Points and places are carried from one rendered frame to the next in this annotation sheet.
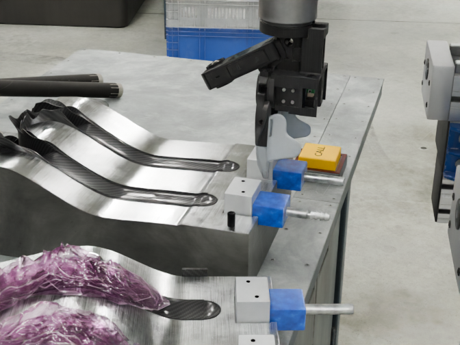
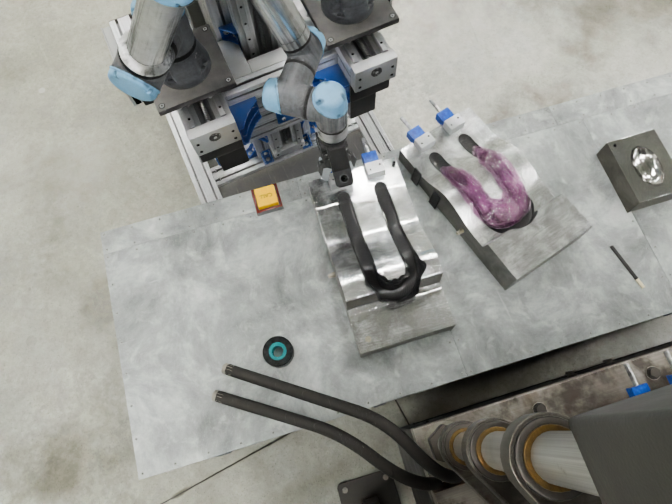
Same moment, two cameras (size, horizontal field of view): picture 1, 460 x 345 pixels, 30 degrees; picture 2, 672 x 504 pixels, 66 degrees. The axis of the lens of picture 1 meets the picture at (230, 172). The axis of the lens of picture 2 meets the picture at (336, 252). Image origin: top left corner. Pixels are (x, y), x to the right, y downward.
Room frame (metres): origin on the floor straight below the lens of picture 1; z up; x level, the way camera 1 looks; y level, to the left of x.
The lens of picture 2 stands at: (1.40, 0.54, 2.21)
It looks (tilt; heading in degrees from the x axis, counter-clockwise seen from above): 71 degrees down; 243
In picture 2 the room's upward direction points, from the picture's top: 6 degrees counter-clockwise
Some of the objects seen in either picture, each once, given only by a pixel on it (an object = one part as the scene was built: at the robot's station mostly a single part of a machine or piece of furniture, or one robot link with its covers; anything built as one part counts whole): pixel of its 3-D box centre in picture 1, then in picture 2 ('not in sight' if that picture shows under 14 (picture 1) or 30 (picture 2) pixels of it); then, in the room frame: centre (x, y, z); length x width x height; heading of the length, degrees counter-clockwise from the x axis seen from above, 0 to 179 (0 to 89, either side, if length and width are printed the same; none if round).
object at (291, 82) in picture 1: (291, 66); (332, 142); (1.07, -0.08, 1.05); 0.09 x 0.08 x 0.12; 75
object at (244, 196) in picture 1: (278, 210); (369, 157); (0.96, -0.06, 0.89); 0.13 x 0.05 x 0.05; 75
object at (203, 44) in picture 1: (227, 38); not in sight; (4.32, 0.02, 0.11); 0.61 x 0.41 x 0.22; 86
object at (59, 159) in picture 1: (107, 151); (381, 238); (1.08, 0.17, 0.92); 0.35 x 0.16 x 0.09; 75
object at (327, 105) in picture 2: not in sight; (329, 107); (1.08, -0.07, 1.21); 0.09 x 0.08 x 0.11; 132
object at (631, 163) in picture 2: not in sight; (640, 170); (0.31, 0.38, 0.84); 0.20 x 0.15 x 0.07; 75
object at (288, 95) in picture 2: not in sight; (290, 92); (1.13, -0.16, 1.20); 0.11 x 0.11 x 0.08; 42
